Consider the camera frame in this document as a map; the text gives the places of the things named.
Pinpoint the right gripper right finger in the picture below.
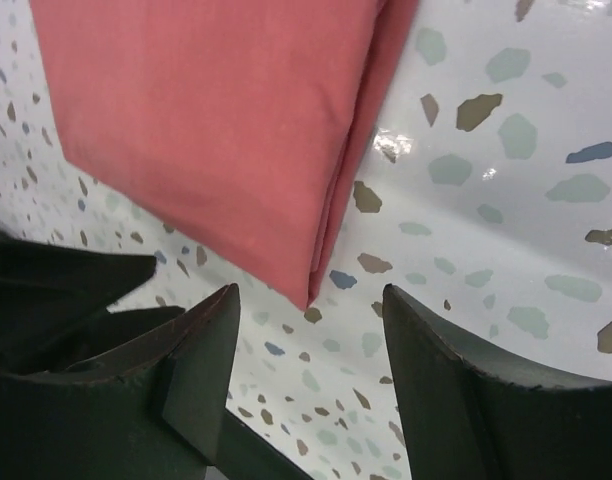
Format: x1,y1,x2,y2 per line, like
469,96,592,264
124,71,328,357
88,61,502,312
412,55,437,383
383,284,612,479

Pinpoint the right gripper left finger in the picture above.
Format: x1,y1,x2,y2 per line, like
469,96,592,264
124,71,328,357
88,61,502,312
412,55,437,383
0,284,240,479

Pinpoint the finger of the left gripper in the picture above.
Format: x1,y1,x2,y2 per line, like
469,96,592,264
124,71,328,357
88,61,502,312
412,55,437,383
0,306,185,370
0,234,157,325

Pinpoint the red t shirt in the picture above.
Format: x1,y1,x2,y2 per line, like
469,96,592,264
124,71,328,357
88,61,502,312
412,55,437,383
31,0,417,309

